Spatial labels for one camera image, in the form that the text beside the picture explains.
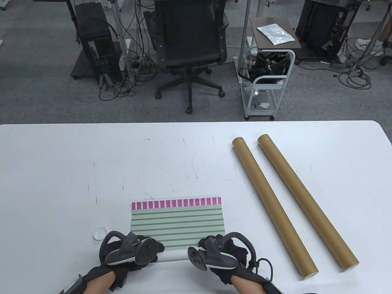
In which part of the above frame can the black mesh office chair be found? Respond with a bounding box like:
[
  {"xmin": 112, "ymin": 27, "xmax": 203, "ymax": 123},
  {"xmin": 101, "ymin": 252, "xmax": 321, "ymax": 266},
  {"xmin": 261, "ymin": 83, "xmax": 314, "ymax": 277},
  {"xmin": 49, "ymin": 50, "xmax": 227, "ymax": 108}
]
[{"xmin": 144, "ymin": 0, "xmax": 230, "ymax": 114}]

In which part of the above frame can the brown side table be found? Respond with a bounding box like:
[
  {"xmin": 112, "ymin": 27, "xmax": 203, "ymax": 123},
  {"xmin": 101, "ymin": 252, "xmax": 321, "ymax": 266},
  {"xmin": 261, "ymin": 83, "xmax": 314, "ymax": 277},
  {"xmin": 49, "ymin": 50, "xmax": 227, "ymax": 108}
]
[{"xmin": 250, "ymin": 17, "xmax": 302, "ymax": 50}]

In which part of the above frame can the person's left hand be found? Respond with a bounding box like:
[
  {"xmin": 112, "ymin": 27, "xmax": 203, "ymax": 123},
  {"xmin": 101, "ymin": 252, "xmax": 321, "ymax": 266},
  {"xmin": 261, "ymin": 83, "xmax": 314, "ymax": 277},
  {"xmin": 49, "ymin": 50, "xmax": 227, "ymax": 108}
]
[{"xmin": 83, "ymin": 235, "xmax": 166, "ymax": 292}]

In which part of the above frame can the person's right hand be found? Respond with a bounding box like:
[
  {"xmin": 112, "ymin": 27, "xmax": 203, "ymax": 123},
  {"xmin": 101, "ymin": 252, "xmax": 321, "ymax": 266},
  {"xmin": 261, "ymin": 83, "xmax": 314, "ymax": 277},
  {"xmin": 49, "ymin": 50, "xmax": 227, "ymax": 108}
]
[{"xmin": 198, "ymin": 234, "xmax": 270, "ymax": 286}]

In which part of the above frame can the black computer tower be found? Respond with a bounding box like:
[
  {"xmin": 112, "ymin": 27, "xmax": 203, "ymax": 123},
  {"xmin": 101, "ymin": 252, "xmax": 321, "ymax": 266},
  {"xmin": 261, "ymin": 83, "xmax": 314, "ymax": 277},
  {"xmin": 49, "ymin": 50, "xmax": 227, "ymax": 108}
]
[
  {"xmin": 296, "ymin": 0, "xmax": 362, "ymax": 59},
  {"xmin": 70, "ymin": 2, "xmax": 123, "ymax": 84}
]

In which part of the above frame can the silver foil bag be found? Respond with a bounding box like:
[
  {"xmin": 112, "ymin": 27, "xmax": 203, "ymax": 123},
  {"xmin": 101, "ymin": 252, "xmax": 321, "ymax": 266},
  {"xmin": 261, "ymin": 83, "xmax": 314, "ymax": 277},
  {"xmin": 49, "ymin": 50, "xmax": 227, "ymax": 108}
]
[{"xmin": 256, "ymin": 24, "xmax": 296, "ymax": 46}]

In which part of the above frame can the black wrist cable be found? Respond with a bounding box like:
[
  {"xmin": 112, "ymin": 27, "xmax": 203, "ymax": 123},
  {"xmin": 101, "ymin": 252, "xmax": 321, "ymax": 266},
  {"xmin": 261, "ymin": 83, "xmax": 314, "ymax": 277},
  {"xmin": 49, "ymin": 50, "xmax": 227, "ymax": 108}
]
[{"xmin": 255, "ymin": 258, "xmax": 273, "ymax": 281}]

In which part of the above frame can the grey and white hand controller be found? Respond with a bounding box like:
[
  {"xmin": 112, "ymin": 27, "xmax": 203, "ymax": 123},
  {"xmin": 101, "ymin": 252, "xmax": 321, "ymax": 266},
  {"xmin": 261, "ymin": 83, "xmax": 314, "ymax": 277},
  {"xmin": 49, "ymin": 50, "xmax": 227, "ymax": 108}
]
[
  {"xmin": 187, "ymin": 232, "xmax": 257, "ymax": 272},
  {"xmin": 99, "ymin": 231, "xmax": 159, "ymax": 266}
]

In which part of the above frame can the black floor cable bundle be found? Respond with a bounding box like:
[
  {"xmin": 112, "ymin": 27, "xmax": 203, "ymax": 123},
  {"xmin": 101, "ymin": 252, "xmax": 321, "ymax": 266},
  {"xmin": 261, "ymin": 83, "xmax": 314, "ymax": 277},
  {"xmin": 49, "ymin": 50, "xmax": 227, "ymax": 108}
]
[
  {"xmin": 332, "ymin": 37, "xmax": 392, "ymax": 90},
  {"xmin": 98, "ymin": 0, "xmax": 157, "ymax": 101}
]

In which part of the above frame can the person's left forearm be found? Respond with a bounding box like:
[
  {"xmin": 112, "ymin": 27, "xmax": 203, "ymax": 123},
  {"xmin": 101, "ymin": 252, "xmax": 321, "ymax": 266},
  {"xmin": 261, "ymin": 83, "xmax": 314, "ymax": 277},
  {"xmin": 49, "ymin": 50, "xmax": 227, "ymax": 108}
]
[{"xmin": 87, "ymin": 271, "xmax": 117, "ymax": 294}]

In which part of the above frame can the white metal utility cart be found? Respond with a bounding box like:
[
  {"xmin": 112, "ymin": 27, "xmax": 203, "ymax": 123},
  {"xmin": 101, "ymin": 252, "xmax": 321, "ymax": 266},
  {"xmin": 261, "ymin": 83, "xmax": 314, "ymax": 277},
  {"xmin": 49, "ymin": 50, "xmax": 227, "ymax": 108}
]
[{"xmin": 234, "ymin": 45, "xmax": 296, "ymax": 120}]

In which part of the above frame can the grey wrist module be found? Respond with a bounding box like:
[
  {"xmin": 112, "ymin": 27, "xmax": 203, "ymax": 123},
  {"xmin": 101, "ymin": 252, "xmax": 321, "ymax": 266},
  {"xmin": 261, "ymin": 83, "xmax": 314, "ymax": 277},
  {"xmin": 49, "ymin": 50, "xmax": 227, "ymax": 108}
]
[{"xmin": 62, "ymin": 273, "xmax": 88, "ymax": 294}]

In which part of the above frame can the white power strip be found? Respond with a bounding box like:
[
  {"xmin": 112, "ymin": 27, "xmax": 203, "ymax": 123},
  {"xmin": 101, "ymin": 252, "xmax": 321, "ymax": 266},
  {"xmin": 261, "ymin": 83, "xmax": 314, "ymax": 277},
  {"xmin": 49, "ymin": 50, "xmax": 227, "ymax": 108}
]
[{"xmin": 119, "ymin": 39, "xmax": 132, "ymax": 71}]

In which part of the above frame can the person's right forearm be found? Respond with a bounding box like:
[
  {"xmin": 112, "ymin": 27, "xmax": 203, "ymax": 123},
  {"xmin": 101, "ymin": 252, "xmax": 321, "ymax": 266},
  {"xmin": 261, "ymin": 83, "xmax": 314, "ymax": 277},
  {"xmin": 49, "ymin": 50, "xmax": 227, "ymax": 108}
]
[{"xmin": 231, "ymin": 275, "xmax": 267, "ymax": 294}]

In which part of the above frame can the brown cardboard mailing tube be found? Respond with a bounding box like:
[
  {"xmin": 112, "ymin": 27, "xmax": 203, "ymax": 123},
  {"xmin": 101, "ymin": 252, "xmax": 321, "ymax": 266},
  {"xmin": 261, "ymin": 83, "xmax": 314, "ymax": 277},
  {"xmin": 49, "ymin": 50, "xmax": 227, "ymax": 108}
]
[
  {"xmin": 257, "ymin": 134, "xmax": 360, "ymax": 272},
  {"xmin": 232, "ymin": 137, "xmax": 319, "ymax": 279}
]

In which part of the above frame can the black headset with straps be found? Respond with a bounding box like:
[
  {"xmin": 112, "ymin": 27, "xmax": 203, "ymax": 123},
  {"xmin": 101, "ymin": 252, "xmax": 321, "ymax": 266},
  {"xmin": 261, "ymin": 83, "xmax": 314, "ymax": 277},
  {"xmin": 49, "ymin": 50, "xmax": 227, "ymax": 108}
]
[{"xmin": 239, "ymin": 51, "xmax": 291, "ymax": 85}]

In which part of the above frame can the green striped paper sheet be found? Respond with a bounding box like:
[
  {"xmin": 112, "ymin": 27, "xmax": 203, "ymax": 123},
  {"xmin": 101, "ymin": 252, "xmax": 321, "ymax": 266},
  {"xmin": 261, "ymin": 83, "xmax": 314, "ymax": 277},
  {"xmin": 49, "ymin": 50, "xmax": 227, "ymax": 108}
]
[{"xmin": 130, "ymin": 197, "xmax": 227, "ymax": 262}]

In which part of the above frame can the silver aluminium frame post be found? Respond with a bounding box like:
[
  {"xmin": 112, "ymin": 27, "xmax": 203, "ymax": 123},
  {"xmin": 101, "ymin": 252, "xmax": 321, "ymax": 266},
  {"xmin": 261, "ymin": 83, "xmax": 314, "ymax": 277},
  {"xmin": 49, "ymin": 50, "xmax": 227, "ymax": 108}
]
[
  {"xmin": 111, "ymin": 0, "xmax": 135, "ymax": 83},
  {"xmin": 239, "ymin": 0, "xmax": 252, "ymax": 71}
]

